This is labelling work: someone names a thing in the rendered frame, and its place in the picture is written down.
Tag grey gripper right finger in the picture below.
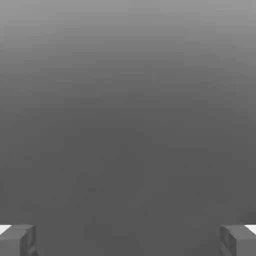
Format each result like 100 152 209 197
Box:
219 223 256 256

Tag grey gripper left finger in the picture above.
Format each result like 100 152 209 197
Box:
0 223 38 256

